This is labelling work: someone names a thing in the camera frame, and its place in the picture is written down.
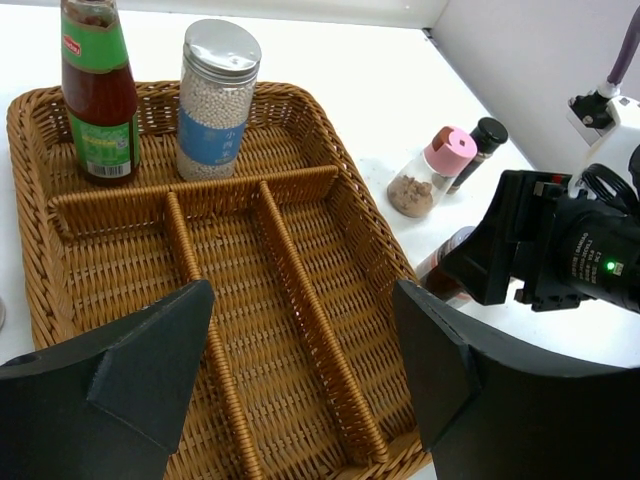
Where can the pink cap spice shaker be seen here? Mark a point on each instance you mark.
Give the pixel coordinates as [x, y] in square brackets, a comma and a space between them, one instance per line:
[424, 181]

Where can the clear jar grey lid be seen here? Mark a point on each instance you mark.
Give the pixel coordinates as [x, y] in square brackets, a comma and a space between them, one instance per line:
[2, 313]

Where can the slim dark pepper bottle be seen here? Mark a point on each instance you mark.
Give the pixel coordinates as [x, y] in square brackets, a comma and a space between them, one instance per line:
[489, 134]

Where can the red sauce bottle yellow cap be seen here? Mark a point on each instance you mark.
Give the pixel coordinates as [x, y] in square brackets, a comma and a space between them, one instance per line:
[99, 92]

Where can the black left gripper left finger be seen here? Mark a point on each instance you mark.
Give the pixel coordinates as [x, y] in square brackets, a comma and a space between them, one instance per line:
[110, 403]

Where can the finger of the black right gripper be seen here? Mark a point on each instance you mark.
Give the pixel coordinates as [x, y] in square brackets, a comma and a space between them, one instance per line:
[481, 264]

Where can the brown wicker divided tray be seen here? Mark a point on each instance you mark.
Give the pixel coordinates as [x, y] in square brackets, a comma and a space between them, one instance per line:
[302, 377]

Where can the brown spice jar red label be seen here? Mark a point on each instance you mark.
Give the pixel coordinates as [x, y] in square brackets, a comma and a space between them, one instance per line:
[435, 280]

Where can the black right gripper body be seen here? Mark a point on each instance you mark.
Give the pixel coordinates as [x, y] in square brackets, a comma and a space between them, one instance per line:
[590, 250]

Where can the white bead jar silver lid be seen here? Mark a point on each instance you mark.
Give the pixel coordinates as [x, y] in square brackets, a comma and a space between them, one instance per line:
[220, 65]

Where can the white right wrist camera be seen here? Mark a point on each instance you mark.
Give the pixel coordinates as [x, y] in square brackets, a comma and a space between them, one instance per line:
[608, 122]

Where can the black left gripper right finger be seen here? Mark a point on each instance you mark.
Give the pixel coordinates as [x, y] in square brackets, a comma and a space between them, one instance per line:
[491, 406]

